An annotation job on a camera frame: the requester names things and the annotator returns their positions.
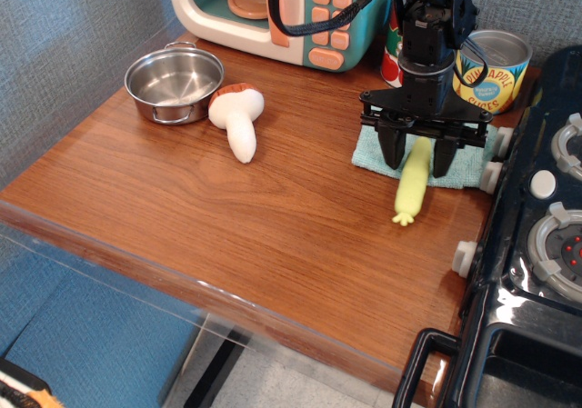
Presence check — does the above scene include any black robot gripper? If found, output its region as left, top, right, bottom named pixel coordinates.
left=359, top=60, right=492, bottom=178

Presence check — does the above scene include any spoon with yellow-green handle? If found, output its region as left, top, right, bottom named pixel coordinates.
left=392, top=137, right=431, bottom=226

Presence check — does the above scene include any light blue towel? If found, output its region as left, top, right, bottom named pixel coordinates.
left=352, top=125, right=497, bottom=189

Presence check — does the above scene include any white plush mushroom toy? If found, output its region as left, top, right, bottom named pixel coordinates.
left=208, top=83, right=265, bottom=164

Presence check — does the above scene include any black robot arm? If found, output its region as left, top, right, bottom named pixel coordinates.
left=359, top=0, right=493, bottom=177

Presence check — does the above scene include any tomato sauce can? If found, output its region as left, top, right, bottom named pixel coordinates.
left=380, top=4, right=403, bottom=88

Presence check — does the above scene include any middle white stove knob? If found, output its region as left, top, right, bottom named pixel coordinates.
left=479, top=162, right=503, bottom=194

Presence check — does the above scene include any white stove knob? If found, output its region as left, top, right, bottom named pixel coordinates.
left=492, top=126, right=514, bottom=159
left=479, top=162, right=503, bottom=194
left=452, top=241, right=477, bottom=278

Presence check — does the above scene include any upper white stove knob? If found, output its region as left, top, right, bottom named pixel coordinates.
left=492, top=126, right=514, bottom=159

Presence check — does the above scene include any lower white stove knob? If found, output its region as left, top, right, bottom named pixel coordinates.
left=452, top=241, right=477, bottom=278

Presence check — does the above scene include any pineapple slices can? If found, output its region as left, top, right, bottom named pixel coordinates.
left=453, top=30, right=532, bottom=114

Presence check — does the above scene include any black toy stove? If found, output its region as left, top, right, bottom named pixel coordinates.
left=393, top=45, right=581, bottom=407

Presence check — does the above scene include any teal toy microwave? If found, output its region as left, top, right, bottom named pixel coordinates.
left=172, top=0, right=390, bottom=72

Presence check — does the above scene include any small steel pot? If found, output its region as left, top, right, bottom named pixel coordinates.
left=125, top=42, right=225, bottom=125

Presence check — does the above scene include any orange fuzzy object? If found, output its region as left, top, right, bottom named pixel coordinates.
left=21, top=390, right=65, bottom=408

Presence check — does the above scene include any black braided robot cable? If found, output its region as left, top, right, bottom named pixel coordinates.
left=266, top=0, right=386, bottom=38

